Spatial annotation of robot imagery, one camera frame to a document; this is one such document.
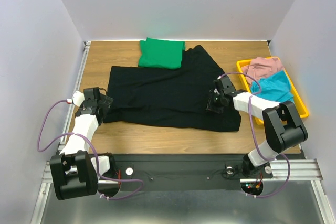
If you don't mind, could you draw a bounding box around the black t shirt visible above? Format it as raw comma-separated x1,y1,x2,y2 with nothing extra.
103,45,241,132

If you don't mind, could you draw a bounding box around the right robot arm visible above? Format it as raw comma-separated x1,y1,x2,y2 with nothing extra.
206,74,308,177

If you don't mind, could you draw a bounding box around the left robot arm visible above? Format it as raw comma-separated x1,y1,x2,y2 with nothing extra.
50,87,117,200

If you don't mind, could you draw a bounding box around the pink t shirt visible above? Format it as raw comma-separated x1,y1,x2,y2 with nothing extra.
241,57,284,81

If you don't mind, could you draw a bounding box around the teal t shirt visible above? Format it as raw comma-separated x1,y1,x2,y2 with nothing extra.
250,70,294,103

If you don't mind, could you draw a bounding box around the folded green t shirt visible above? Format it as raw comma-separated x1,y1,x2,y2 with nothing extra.
138,38,185,70

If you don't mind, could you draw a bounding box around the yellow plastic bin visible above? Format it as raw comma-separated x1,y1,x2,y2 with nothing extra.
236,57,309,118

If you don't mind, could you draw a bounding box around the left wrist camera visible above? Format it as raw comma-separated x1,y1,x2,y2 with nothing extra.
66,90,85,107

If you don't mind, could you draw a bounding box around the aluminium side rail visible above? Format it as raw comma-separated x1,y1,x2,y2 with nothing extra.
58,41,97,155

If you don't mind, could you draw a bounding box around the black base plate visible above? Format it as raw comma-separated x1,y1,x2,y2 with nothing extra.
113,154,272,191

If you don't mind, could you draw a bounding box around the aluminium front rail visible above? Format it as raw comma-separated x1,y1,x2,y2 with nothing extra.
41,158,323,183

